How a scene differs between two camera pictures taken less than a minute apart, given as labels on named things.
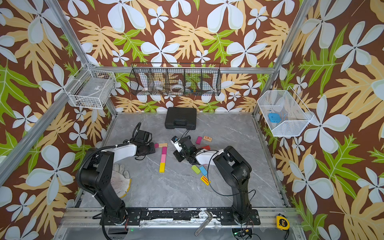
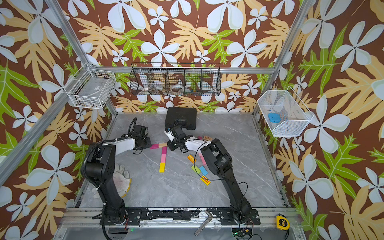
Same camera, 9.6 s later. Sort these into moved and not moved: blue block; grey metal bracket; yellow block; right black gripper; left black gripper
Moved: left black gripper; right black gripper
Not moved: grey metal bracket; blue block; yellow block
